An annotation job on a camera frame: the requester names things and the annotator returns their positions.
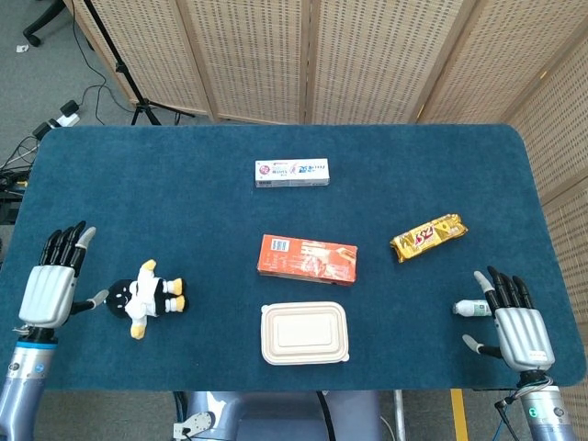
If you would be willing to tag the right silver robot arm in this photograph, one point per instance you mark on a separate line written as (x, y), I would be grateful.
(544, 413)

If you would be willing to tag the grey robot torso base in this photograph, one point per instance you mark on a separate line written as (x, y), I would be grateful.
(275, 418)

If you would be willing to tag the white toothpaste box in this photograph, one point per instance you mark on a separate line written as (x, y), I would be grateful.
(291, 172)

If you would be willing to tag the blue table mat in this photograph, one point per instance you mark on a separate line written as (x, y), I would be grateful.
(184, 206)

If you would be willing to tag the gold biscuit packet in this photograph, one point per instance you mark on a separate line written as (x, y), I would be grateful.
(429, 236)

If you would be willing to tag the black office chair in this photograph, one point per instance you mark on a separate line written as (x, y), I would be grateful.
(43, 23)

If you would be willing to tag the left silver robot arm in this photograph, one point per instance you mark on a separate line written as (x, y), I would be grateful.
(25, 381)

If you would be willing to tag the orange snack box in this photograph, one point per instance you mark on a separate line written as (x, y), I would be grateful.
(308, 259)

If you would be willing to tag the small white plastic bottle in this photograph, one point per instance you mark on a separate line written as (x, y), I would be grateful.
(473, 308)

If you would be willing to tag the black white plush toy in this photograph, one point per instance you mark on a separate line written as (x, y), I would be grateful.
(142, 298)

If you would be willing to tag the beige lidded food container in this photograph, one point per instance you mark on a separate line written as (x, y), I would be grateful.
(303, 333)

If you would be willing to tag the metal table leg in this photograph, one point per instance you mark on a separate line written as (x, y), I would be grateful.
(400, 413)

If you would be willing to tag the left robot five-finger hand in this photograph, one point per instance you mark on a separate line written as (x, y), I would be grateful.
(46, 294)

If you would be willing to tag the white power strip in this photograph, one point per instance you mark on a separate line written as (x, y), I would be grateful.
(68, 120)

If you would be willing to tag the black tripod stand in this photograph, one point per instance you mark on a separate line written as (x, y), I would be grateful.
(120, 64)

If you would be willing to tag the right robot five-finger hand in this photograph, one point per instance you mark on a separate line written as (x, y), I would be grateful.
(523, 335)

